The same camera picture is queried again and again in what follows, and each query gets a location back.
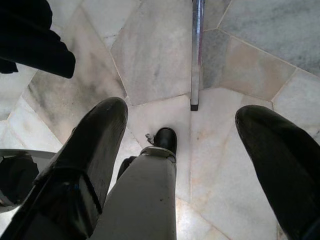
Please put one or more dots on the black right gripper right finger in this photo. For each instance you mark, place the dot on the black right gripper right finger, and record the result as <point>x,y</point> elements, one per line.
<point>287,175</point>

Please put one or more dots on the black shirt with green logo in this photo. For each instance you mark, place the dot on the black shirt with green logo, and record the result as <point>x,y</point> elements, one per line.
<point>30,37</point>

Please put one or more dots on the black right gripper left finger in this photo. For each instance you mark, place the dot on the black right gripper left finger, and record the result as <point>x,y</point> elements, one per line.
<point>80,162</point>

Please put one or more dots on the black robot right foot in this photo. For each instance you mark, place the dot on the black robot right foot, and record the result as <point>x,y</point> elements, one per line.
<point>166,141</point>

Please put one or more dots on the silver robot right leg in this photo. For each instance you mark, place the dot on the silver robot right leg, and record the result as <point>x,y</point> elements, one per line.
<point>140,200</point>

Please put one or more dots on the silver metal clothes rack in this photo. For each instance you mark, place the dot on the silver metal clothes rack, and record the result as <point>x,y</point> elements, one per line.
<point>196,62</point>

